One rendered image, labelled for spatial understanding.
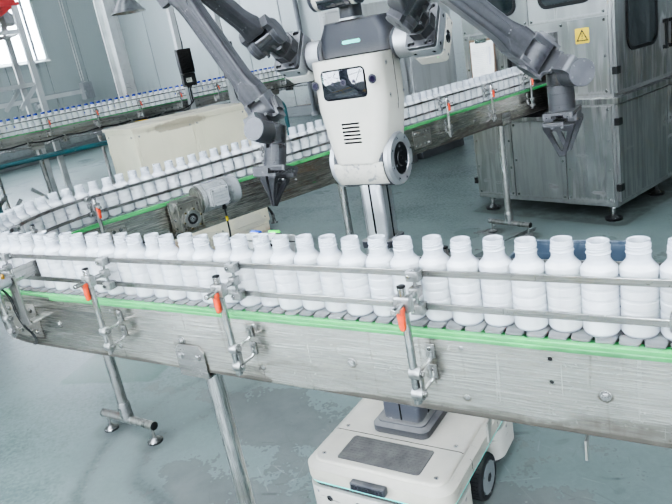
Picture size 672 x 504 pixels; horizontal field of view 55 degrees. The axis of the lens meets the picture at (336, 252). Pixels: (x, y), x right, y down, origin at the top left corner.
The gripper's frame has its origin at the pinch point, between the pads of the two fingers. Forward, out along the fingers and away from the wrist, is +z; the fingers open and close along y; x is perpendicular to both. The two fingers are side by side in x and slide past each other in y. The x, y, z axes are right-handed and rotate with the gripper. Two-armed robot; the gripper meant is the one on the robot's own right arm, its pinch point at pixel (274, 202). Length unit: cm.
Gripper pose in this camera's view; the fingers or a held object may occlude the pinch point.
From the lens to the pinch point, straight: 165.1
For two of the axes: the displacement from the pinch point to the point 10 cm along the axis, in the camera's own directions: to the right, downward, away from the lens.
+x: 5.3, -0.1, 8.4
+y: 8.4, 0.2, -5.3
